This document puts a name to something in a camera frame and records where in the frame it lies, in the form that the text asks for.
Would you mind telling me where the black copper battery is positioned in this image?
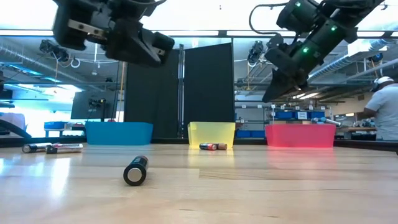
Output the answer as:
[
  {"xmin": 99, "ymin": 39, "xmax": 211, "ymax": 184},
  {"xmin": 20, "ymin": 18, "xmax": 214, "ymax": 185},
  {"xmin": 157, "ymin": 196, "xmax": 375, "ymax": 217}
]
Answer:
[{"xmin": 198, "ymin": 142, "xmax": 218, "ymax": 151}]

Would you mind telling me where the yellow translucent plastic bin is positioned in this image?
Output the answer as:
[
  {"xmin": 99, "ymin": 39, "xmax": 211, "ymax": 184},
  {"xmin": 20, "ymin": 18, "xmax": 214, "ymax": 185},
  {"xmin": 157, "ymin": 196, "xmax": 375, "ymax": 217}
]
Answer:
[{"xmin": 187, "ymin": 121, "xmax": 236, "ymax": 149}]

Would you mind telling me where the person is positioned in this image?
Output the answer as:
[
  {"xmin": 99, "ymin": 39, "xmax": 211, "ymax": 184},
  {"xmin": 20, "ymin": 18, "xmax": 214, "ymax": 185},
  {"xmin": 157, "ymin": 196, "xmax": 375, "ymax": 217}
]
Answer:
[{"xmin": 363, "ymin": 76, "xmax": 398, "ymax": 141}]

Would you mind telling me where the blue plastic bin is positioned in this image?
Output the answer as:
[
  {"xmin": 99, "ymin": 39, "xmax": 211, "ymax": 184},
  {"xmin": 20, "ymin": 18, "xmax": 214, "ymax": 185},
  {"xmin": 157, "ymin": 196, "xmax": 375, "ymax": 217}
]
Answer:
[{"xmin": 85, "ymin": 121, "xmax": 154, "ymax": 146}]

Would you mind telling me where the black divider panel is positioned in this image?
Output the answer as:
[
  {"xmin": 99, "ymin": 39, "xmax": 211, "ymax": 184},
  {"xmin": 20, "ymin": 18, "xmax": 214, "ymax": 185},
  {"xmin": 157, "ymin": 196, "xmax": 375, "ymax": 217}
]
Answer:
[
  {"xmin": 124, "ymin": 46, "xmax": 180, "ymax": 139},
  {"xmin": 183, "ymin": 42, "xmax": 236, "ymax": 124}
]

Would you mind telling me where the blue tray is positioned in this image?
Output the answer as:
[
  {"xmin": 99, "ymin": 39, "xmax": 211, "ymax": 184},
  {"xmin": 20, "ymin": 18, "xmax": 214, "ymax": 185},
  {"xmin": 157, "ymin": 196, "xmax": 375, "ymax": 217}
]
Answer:
[{"xmin": 43, "ymin": 121, "xmax": 68, "ymax": 130}]

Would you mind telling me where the blue floor crate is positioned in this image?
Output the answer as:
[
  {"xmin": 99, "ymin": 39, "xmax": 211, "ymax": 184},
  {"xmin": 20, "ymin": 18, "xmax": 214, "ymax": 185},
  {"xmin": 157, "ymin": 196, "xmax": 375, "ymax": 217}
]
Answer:
[{"xmin": 235, "ymin": 129, "xmax": 266, "ymax": 139}]

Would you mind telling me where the red plastic bin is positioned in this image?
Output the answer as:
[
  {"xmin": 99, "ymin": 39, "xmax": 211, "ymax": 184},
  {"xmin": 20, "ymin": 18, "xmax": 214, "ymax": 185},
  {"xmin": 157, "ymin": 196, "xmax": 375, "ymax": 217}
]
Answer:
[{"xmin": 265, "ymin": 123, "xmax": 337, "ymax": 148}]

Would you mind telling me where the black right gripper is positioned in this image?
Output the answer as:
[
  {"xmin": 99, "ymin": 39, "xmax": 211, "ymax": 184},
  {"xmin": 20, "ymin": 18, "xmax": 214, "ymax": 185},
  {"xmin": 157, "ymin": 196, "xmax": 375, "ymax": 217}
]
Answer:
[{"xmin": 262, "ymin": 30, "xmax": 327, "ymax": 103}]

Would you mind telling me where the black ceiling-mounted device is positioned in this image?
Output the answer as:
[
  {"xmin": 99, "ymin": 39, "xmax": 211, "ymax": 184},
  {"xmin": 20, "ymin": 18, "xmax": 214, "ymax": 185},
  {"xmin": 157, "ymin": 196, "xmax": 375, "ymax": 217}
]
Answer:
[
  {"xmin": 247, "ymin": 40, "xmax": 265, "ymax": 65},
  {"xmin": 39, "ymin": 39, "xmax": 71, "ymax": 63}
]

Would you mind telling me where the black background screen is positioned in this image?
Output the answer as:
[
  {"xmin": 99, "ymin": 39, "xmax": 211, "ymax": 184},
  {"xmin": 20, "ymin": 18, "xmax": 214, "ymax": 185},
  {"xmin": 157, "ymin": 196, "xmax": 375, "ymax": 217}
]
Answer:
[{"xmin": 70, "ymin": 90, "xmax": 121, "ymax": 121}]

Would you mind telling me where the silver ventilation duct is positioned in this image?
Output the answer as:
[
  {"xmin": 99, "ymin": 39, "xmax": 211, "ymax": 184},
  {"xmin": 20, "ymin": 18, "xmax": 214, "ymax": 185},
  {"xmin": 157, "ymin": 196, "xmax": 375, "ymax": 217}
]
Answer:
[{"xmin": 307, "ymin": 37, "xmax": 398, "ymax": 82}]

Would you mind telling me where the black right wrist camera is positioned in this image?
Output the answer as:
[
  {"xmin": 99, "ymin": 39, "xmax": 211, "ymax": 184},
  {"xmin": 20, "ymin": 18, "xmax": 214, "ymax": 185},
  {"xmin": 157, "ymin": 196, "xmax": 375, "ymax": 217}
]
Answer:
[{"xmin": 269, "ymin": 33, "xmax": 285, "ymax": 49}]

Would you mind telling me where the wooden workbench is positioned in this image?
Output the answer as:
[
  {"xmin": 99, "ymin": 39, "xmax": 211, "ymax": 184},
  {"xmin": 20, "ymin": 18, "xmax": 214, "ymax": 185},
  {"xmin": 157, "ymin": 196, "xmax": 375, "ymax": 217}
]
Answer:
[{"xmin": 337, "ymin": 125, "xmax": 379, "ymax": 141}]

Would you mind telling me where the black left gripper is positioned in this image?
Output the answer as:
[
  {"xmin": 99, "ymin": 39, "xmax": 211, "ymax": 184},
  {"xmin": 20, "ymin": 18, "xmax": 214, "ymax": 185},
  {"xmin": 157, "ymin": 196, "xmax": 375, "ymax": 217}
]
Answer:
[{"xmin": 52, "ymin": 0, "xmax": 175, "ymax": 67}]

